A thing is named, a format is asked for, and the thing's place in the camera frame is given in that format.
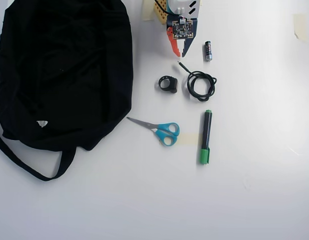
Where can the black fabric bag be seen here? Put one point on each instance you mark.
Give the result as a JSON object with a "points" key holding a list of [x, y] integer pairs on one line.
{"points": [[57, 75]]}

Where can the white and teal robot arm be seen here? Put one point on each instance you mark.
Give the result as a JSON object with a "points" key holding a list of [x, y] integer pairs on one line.
{"points": [[179, 5]]}

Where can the black cylindrical battery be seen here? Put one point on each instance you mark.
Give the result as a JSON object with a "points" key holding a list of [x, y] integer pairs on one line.
{"points": [[207, 51]]}

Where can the green and black marker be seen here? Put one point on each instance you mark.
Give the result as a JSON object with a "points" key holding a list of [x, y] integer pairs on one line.
{"points": [[206, 130]]}

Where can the short beige tape strip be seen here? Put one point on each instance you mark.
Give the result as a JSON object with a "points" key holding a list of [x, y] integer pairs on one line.
{"points": [[189, 139]]}

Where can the black camera circuit board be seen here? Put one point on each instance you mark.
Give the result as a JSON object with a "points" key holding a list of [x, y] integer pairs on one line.
{"points": [[182, 30]]}

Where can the long beige tape strip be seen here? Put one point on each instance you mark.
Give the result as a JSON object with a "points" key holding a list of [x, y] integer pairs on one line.
{"points": [[300, 27]]}

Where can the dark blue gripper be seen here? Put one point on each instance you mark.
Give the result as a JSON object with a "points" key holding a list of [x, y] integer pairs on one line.
{"points": [[173, 47]]}

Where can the yellow perforated base block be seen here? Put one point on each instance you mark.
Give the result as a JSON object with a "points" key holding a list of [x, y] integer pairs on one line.
{"points": [[160, 13]]}

